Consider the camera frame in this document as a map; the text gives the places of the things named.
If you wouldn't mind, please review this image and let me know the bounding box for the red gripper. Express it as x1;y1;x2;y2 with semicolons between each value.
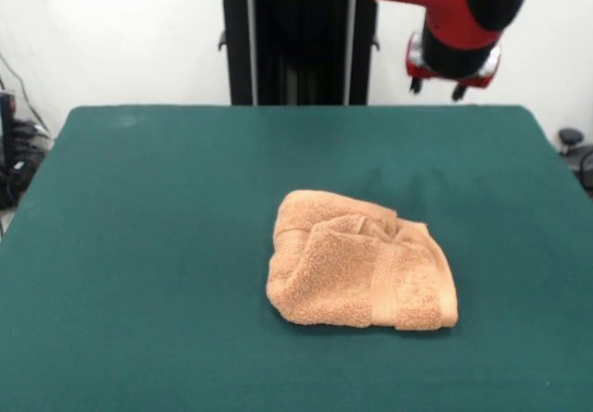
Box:
405;31;503;104

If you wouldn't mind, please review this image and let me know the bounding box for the orange terry towel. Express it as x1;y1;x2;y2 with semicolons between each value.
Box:
265;189;460;331

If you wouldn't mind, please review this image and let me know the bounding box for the dark green table cloth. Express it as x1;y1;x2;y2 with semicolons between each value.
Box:
0;104;593;412

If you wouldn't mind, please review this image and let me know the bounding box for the black electronics box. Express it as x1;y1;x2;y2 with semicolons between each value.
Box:
0;90;23;210

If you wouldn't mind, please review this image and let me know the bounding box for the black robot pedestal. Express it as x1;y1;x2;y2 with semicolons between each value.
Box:
202;0;382;106

